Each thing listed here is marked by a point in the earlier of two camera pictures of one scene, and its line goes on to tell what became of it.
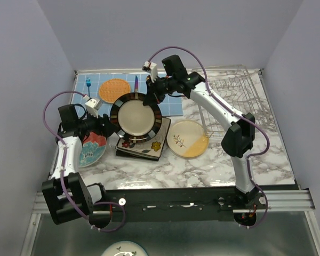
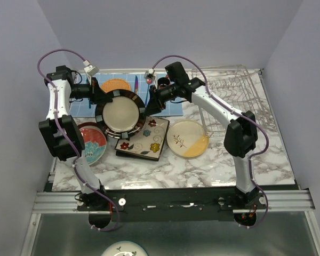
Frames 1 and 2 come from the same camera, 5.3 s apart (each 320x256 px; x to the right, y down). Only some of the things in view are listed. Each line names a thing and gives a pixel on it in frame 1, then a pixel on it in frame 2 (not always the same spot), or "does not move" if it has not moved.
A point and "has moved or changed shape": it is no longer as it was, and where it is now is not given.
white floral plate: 125,248 does not move
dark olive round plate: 134,122 has moved or changed shape
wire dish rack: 242,87 does not move
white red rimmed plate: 93,148 does not move
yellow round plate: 187,139 does not move
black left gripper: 109,127 to 96,94
